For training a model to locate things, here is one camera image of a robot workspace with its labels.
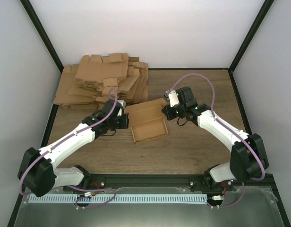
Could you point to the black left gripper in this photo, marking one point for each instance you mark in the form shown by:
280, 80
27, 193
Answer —
125, 124

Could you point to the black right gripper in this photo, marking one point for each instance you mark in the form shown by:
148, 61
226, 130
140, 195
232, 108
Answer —
166, 111

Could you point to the brown cardboard box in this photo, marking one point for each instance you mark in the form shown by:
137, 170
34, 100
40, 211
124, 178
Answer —
146, 120

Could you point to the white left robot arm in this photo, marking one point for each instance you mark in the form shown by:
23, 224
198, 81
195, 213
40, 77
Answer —
39, 171

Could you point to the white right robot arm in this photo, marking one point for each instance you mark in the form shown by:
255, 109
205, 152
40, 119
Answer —
248, 156

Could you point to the stack of flat cardboard boxes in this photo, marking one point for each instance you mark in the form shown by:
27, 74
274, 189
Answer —
88, 85

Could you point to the light blue slotted strip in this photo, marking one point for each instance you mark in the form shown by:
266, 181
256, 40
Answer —
123, 198

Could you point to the grey metal front plate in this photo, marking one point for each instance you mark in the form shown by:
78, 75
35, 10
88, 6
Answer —
243, 207

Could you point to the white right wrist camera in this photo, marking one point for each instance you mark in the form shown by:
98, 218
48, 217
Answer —
172, 96

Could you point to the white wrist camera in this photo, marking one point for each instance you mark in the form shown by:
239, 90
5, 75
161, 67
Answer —
121, 104
172, 96

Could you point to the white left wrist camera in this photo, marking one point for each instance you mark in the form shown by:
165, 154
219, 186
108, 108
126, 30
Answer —
121, 104

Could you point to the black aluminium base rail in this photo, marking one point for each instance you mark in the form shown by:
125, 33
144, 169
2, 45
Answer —
103, 182

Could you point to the black right frame post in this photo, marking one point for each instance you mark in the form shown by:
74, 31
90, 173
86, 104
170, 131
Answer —
267, 4

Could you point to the black frame post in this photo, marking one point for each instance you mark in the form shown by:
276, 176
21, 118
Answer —
28, 7
267, 4

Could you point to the black left frame post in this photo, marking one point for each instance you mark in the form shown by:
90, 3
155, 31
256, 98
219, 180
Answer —
28, 7

